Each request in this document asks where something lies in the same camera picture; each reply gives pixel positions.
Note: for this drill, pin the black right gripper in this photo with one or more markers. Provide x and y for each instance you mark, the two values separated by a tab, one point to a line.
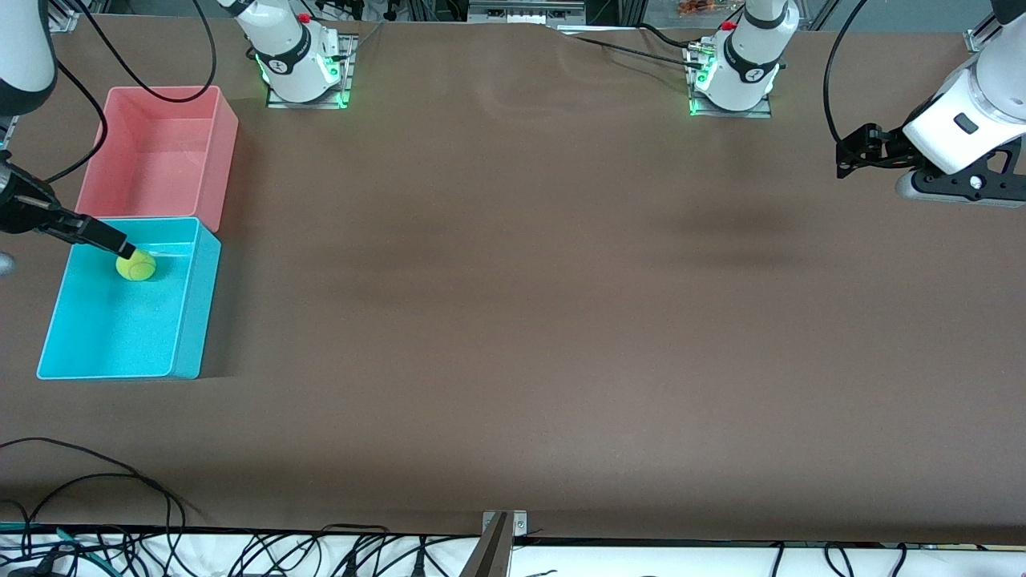
16	210

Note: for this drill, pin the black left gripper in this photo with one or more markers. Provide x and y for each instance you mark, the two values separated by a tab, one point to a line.
888	147

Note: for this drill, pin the yellow-green tennis ball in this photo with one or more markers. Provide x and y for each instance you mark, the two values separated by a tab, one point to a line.
138	268

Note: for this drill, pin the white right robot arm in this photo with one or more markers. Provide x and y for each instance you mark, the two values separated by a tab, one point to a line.
288	56

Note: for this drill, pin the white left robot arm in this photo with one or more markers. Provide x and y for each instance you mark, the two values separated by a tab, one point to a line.
745	64

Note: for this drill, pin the pink plastic bin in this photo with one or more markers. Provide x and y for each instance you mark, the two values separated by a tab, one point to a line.
152	168

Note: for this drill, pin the blue plastic bin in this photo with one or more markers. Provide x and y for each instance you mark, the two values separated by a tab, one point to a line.
120	328

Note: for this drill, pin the orange small parts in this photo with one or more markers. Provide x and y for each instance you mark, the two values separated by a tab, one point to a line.
701	8

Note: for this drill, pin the grey metal box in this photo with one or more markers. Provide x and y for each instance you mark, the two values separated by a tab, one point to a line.
525	11

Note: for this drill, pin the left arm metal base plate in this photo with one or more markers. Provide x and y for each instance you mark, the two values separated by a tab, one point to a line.
761	112

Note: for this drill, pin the aluminium frame profile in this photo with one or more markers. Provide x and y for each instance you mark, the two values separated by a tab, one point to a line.
982	38
64	20

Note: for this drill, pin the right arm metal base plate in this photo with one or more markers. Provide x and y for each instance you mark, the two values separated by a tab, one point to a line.
346	80

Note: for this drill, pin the grey mount bar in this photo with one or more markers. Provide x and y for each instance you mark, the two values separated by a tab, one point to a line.
490	557

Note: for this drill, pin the silver mounting bracket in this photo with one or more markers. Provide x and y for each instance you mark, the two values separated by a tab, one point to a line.
519	522

